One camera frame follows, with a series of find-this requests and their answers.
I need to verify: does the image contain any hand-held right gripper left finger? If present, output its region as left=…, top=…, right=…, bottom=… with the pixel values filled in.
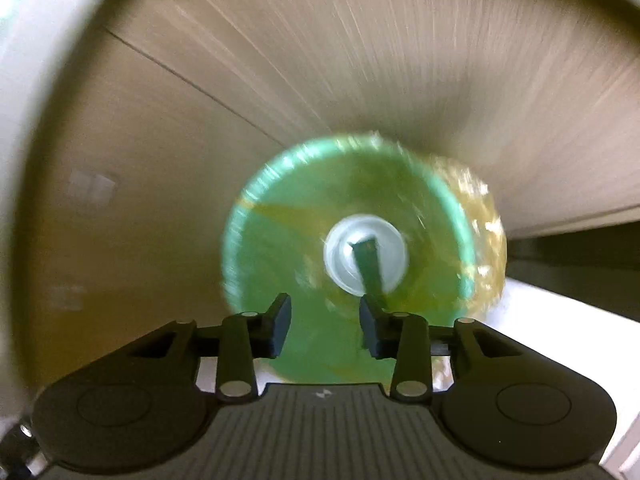
left=127, top=292, right=293, bottom=405

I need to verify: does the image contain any green plastic bottle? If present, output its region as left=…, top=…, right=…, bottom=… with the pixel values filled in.
left=220, top=132, right=508, bottom=386

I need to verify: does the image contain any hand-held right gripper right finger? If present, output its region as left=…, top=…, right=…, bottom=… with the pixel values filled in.
left=359, top=294, right=521, bottom=403

